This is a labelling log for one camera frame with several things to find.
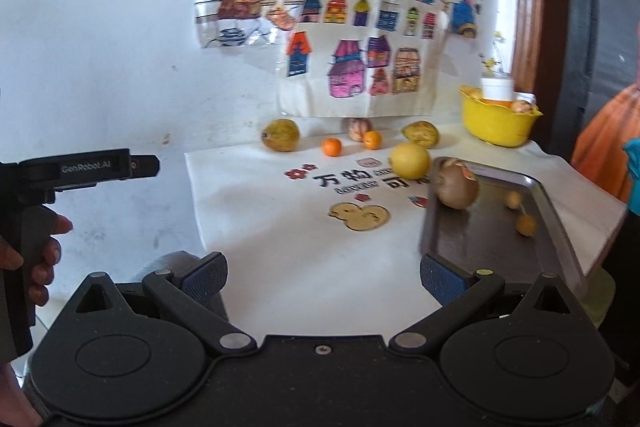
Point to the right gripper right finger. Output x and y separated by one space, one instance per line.
461 295

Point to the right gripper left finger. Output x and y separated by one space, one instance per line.
215 334

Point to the large brown kiwi with sticker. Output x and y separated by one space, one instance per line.
455 185

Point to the large green-yellow pear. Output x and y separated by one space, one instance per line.
281 135

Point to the orange mandarin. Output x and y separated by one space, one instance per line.
372 140
332 147

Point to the person's left hand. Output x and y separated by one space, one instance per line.
42 274

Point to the metal baking tray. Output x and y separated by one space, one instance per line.
483 236

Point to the small yellow loquat fruit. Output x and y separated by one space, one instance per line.
526 225

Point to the white printed table cloth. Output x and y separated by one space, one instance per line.
316 245

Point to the yellow lemon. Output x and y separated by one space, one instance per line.
410 161

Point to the yellow plastic bowl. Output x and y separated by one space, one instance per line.
494 123

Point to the striped pepino melon back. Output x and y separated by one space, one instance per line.
357 128

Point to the small fruit in bowl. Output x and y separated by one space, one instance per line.
523 107

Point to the pumpkin dress painting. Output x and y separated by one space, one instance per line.
599 151

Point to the white plastic bottle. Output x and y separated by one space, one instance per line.
498 88

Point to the houses drawing paper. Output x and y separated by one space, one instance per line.
362 58

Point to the brown wooden door frame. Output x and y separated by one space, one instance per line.
539 51

